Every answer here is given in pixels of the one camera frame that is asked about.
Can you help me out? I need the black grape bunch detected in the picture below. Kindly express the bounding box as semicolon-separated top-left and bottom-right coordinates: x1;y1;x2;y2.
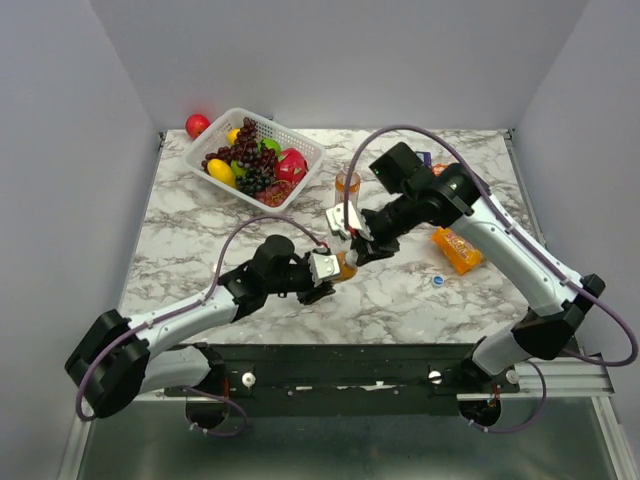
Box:
236;168;273;198

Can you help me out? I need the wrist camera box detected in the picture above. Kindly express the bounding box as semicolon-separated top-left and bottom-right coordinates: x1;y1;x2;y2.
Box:
308;252;341;287
325;202;373;241

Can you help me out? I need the yellow lemon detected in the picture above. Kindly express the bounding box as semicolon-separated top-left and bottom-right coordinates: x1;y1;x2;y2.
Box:
226;128;240;146

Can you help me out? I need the orange snack bag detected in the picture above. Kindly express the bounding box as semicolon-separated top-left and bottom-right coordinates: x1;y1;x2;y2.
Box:
431;227;484;275

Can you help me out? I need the small orange juice bottle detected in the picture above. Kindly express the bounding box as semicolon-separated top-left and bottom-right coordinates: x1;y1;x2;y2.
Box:
333;252;358;283

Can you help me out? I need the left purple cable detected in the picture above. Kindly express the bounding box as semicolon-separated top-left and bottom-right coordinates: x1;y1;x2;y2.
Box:
74;215;331;437

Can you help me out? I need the pink dragon fruit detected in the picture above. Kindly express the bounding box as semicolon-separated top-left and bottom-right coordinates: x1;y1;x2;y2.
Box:
274;148;308;184

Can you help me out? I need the dark purple grape bunch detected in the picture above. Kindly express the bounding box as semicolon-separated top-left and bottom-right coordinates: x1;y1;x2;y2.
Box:
201;117;279;172

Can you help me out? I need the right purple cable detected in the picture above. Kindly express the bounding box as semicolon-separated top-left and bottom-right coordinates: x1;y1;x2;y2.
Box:
342;124;640;435

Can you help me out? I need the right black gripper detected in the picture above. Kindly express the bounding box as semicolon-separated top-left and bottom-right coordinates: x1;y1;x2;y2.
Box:
349;192;421;267

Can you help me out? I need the green apple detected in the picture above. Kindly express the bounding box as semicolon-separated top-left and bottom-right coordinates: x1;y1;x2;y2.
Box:
259;137;281;156

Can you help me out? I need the aluminium frame rail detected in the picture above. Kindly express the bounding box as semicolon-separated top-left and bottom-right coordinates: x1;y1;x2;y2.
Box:
124;357;613;404

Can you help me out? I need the orange razor package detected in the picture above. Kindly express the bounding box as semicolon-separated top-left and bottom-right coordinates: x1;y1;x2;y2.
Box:
432;164;447;176

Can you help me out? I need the tall orange drink bottle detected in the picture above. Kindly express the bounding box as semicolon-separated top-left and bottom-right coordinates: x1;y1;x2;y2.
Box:
334;168;361;205

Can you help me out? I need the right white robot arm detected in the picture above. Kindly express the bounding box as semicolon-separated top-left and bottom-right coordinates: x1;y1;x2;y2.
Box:
343;142;605;392

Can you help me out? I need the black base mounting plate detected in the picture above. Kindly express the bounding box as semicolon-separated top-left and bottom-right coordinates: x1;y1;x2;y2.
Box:
195;343;519;418

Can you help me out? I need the blue toothpaste box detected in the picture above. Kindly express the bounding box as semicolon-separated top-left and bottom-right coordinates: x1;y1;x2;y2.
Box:
415;151;432;167

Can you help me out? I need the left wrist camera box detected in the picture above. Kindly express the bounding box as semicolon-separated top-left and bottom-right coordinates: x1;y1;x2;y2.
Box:
308;252;341;287

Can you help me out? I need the red apple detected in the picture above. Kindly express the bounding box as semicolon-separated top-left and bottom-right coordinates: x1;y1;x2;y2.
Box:
185;114;210;140

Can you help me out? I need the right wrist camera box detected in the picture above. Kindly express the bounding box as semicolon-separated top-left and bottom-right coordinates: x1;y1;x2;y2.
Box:
325;202;373;241

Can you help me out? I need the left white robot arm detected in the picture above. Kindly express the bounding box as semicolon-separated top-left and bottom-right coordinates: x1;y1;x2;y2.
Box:
64;235;340;421

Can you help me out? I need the purple cable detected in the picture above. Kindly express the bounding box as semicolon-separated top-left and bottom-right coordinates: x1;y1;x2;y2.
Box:
74;215;331;437
342;124;640;435

